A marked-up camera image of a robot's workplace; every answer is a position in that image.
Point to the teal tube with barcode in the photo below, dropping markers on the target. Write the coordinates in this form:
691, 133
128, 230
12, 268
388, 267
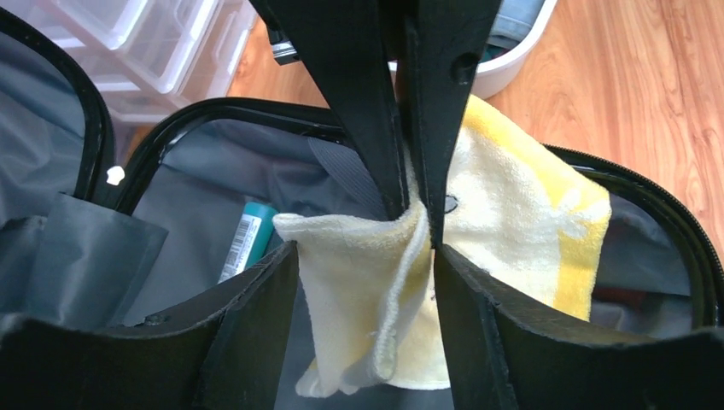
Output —
252, 236

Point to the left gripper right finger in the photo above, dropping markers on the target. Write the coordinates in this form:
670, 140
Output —
505, 350

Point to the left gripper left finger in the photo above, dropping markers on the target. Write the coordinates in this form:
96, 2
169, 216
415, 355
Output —
222, 349

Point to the white plastic drawer organizer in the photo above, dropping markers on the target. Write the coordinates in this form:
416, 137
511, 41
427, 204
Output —
148, 58

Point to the white plastic basin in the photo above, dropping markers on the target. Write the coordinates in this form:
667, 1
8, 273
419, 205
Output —
494, 75

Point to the light blue denim jeans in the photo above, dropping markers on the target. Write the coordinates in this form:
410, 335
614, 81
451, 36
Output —
513, 22

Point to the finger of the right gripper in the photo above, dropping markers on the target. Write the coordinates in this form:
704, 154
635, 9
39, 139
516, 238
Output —
444, 43
340, 44

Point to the dark green garment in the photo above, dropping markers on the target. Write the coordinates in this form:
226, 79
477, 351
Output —
492, 52

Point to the yellow towel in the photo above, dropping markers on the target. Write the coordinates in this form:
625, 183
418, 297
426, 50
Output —
522, 214

